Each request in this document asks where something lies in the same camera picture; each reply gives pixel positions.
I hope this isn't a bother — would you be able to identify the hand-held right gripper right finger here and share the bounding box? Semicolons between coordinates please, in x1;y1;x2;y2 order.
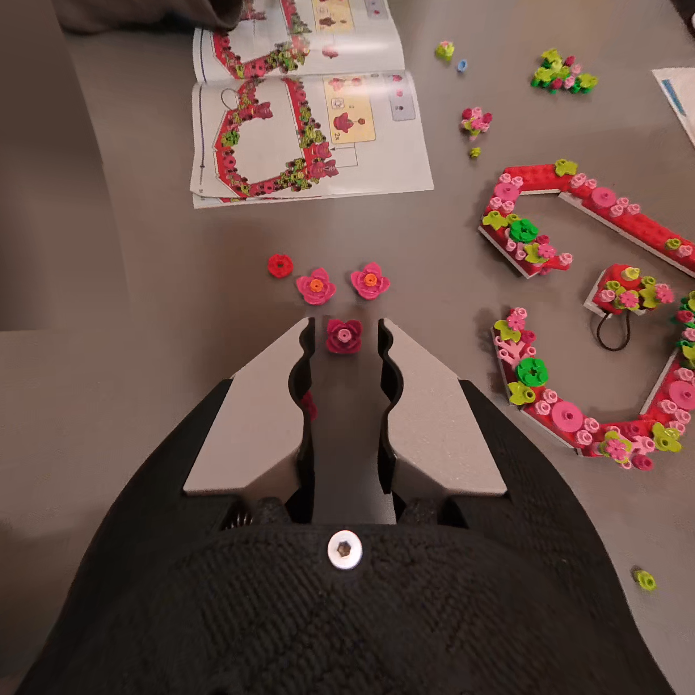
377;317;508;498

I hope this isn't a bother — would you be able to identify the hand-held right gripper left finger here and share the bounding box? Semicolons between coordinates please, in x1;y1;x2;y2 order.
183;317;316;498

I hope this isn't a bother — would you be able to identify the dark pink lego rose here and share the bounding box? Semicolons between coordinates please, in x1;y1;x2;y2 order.
325;318;363;356

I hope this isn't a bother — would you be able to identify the curved red lego heart section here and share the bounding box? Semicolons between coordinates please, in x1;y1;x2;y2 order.
491;291;695;472

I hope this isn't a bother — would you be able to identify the pink lego flower orange centre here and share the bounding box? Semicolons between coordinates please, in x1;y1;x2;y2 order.
295;267;337;306
350;262;391;300

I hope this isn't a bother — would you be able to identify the long red lego heart section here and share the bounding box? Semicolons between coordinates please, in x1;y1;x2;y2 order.
478;159;695;279

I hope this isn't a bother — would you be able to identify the lego instruction booklet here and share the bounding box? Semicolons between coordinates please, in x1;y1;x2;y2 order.
189;0;435;210

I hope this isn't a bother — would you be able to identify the pink lego flower cluster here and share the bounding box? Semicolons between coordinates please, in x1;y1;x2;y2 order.
460;106;494;142

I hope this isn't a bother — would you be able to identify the green lego leaf cluster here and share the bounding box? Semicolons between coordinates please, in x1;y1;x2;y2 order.
530;48;599;95

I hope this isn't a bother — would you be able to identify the white paper sheet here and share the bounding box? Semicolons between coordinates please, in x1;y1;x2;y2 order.
652;67;695;148

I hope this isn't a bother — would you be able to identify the dark cloth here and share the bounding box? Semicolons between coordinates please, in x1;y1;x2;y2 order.
53;0;243;34

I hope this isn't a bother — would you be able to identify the small lego section with string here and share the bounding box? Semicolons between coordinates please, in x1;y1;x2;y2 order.
584;264;675;352

